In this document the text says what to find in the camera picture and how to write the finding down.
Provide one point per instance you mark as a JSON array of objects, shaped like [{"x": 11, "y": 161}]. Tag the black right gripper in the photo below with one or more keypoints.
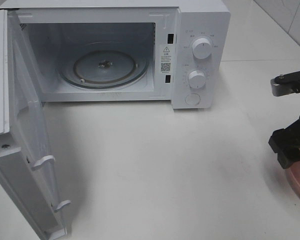
[{"x": 286, "y": 144}]

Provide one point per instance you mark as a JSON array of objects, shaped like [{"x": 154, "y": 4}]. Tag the round white door button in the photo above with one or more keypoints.
[{"x": 192, "y": 99}]

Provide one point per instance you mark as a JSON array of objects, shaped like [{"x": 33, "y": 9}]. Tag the white microwave door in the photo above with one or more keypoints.
[{"x": 27, "y": 165}]

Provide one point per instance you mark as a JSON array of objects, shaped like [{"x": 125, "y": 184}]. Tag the lower white timer knob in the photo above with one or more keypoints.
[{"x": 197, "y": 79}]

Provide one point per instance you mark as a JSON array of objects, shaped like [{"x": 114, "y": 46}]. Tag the upper white power knob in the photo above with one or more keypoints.
[{"x": 202, "y": 47}]

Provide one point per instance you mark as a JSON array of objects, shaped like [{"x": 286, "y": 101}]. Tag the white microwave oven body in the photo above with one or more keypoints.
[{"x": 169, "y": 26}]

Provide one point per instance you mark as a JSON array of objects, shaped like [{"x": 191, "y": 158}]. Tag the glass microwave turntable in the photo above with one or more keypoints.
[{"x": 105, "y": 65}]

